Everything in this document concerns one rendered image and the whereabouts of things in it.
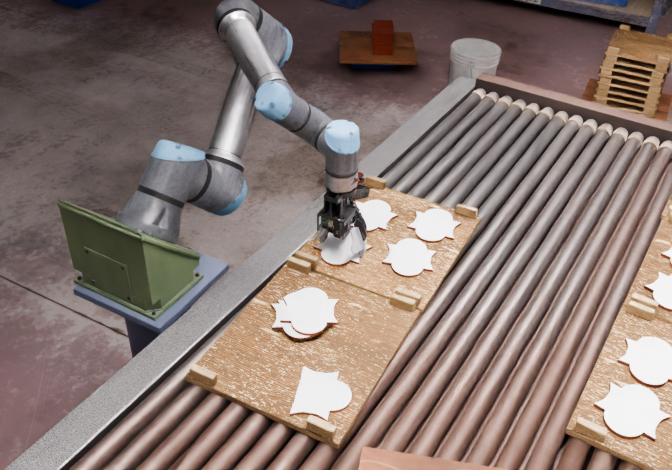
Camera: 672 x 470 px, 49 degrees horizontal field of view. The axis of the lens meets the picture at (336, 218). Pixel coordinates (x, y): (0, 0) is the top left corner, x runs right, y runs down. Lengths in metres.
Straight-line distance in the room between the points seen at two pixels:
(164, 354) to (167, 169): 0.43
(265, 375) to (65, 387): 1.45
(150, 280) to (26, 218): 2.09
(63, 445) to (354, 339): 0.61
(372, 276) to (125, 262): 0.57
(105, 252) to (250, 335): 0.39
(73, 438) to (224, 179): 0.70
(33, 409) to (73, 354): 0.27
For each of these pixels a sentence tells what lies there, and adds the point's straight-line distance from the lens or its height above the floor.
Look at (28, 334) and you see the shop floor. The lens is 3.11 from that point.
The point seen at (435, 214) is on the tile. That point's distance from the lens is 1.96.
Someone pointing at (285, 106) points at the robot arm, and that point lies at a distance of 1.58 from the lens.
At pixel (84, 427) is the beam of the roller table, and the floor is 0.91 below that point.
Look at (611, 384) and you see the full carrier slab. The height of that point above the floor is 0.95.
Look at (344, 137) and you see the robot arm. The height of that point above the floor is 1.29.
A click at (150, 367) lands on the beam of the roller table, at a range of 1.60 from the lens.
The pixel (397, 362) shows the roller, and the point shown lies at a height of 0.92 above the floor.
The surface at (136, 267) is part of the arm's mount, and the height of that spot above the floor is 1.01.
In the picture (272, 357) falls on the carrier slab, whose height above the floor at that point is 0.94.
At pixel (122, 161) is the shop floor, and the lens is 4.04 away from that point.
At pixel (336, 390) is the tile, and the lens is 1.49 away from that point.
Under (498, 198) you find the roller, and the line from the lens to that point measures 2.11.
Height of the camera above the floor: 2.08
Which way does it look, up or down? 36 degrees down
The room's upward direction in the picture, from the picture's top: 2 degrees clockwise
